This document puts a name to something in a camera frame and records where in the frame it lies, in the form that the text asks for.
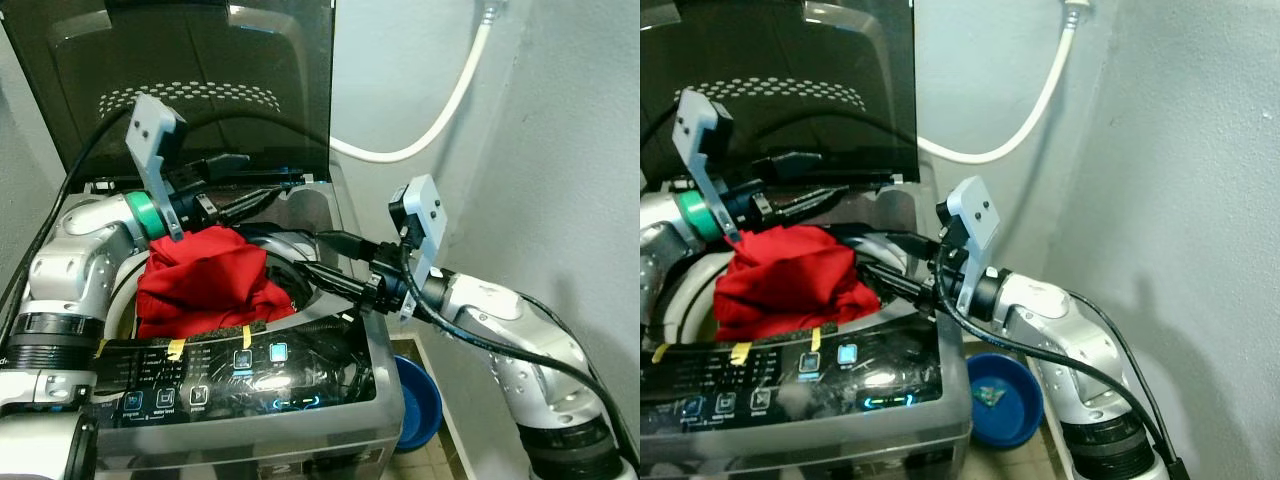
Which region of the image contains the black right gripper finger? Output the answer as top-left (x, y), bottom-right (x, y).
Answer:
top-left (855, 263), bottom-right (922, 304)
top-left (315, 231), bottom-right (382, 262)
top-left (867, 234), bottom-right (940, 264)
top-left (290, 260), bottom-right (373, 307)

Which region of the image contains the red garment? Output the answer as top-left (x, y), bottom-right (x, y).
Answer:
top-left (135, 225), bottom-right (299, 341)
top-left (713, 225), bottom-right (881, 343)

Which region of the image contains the grey top-load washing machine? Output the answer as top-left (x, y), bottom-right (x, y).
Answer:
top-left (55, 165), bottom-right (406, 480)
top-left (640, 165), bottom-right (973, 480)

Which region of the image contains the dark tinted washer lid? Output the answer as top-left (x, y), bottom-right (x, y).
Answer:
top-left (0, 0), bottom-right (336, 189)
top-left (640, 0), bottom-right (919, 189)

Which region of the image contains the blue plastic basin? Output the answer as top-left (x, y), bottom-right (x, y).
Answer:
top-left (393, 355), bottom-right (444, 453)
top-left (965, 352), bottom-right (1046, 449)

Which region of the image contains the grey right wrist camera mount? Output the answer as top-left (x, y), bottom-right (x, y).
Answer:
top-left (388, 175), bottom-right (448, 321)
top-left (937, 176), bottom-right (1001, 319)

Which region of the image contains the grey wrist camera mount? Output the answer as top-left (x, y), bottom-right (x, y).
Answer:
top-left (125, 93), bottom-right (189, 244)
top-left (388, 175), bottom-right (448, 321)
top-left (673, 88), bottom-right (743, 247)
top-left (937, 176), bottom-right (1001, 319)

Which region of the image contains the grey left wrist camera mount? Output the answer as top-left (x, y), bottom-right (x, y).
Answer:
top-left (673, 88), bottom-right (743, 247)
top-left (125, 93), bottom-right (189, 244)

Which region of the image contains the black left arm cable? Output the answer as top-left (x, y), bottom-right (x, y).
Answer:
top-left (640, 98), bottom-right (919, 161)
top-left (0, 105), bottom-right (331, 341)

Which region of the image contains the white water hose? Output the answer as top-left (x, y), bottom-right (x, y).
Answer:
top-left (918, 0), bottom-right (1093, 166)
top-left (330, 0), bottom-right (507, 166)

